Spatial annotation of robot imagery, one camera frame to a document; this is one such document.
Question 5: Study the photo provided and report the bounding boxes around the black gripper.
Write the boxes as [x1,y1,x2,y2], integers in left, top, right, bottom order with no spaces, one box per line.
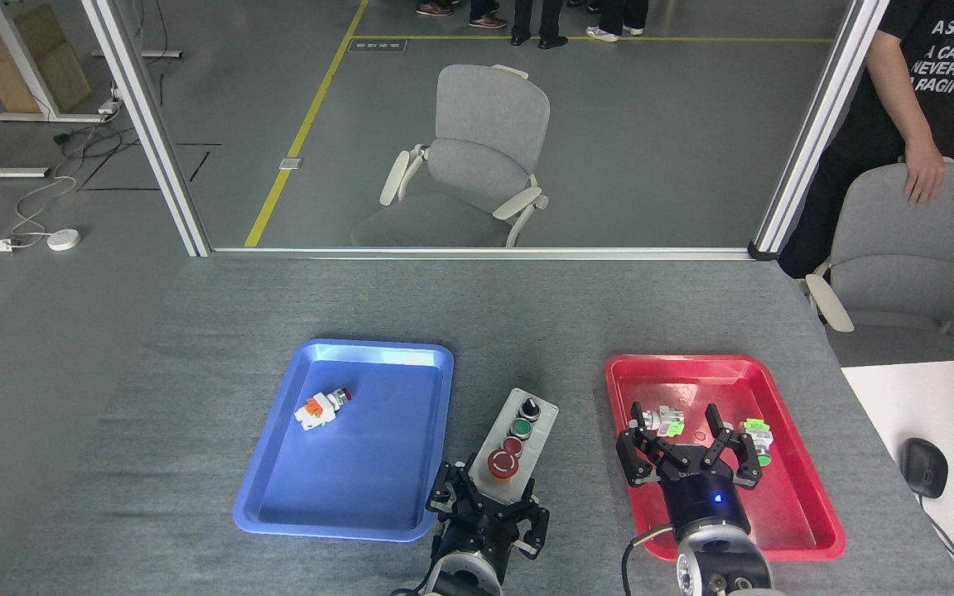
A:
[426,462,551,572]
[616,401,764,531]

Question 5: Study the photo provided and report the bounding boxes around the white control box with buttons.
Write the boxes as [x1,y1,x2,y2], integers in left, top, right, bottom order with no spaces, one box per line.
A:
[467,387,560,507]

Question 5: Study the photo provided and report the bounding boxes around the wooden box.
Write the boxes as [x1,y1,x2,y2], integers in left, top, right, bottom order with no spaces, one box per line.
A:
[0,4,92,114]

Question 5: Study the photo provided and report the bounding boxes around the person's right hand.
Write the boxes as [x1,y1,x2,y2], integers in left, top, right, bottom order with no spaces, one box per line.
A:
[903,137,947,206]

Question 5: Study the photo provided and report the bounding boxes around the red plastic tray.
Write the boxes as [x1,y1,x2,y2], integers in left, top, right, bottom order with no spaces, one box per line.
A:
[605,354,847,562]

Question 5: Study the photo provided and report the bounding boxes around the blue plastic tray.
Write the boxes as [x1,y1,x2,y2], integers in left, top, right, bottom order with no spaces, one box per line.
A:
[233,339,455,543]

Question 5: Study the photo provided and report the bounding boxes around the black computer mouse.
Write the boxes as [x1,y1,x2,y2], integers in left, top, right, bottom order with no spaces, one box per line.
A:
[898,438,949,500]

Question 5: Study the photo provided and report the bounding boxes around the white side table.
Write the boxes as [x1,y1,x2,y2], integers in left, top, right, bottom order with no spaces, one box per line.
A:
[840,358,954,596]

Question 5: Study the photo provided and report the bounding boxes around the grey office chair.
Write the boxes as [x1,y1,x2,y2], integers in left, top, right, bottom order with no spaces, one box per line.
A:
[805,156,954,368]
[350,65,551,248]

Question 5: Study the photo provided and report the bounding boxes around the person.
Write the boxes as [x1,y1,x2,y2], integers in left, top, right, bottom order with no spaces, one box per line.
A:
[510,0,569,50]
[417,0,509,30]
[566,0,652,44]
[778,0,954,280]

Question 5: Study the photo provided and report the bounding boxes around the black knob switch green base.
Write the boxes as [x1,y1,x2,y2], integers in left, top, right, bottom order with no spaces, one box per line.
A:
[641,404,687,438]

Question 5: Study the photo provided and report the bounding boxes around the green push button switch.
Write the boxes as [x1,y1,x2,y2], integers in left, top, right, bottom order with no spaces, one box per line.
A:
[740,418,774,467]

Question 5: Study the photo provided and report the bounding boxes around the red push button switch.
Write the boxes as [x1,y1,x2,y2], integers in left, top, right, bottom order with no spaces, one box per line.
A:
[295,387,354,431]

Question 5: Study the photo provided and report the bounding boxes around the silver aluminium rail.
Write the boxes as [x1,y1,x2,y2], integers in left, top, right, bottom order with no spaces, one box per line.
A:
[210,246,755,262]

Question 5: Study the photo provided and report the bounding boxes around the black mouse cable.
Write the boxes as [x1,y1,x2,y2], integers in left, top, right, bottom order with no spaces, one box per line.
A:
[916,495,954,596]

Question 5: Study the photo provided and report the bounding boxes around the silver aluminium post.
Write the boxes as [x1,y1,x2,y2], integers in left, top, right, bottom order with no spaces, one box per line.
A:
[79,0,213,257]
[749,0,892,262]

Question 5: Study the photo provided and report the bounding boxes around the black floor cables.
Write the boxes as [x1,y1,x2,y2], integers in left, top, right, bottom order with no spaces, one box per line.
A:
[53,123,126,164]

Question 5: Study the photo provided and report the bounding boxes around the white floor cable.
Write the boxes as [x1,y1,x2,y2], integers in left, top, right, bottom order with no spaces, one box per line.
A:
[12,172,80,247]

